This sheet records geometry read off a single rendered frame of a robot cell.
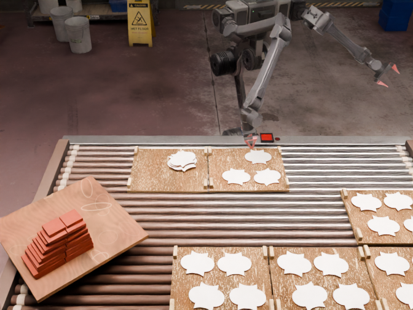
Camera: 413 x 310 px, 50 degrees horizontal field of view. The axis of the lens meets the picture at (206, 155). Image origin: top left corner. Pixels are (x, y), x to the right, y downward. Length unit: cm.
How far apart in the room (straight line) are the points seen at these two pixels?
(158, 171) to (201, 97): 248
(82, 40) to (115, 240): 414
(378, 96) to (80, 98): 318
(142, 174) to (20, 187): 175
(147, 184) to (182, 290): 67
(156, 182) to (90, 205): 40
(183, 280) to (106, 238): 37
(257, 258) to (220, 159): 69
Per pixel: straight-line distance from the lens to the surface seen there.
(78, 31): 578
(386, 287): 205
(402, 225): 231
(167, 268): 199
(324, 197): 236
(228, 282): 192
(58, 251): 186
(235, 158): 248
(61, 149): 264
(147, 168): 243
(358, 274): 205
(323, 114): 469
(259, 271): 197
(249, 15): 285
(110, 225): 202
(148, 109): 463
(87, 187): 222
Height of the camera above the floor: 250
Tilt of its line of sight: 39 degrees down
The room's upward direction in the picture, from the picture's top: straight up
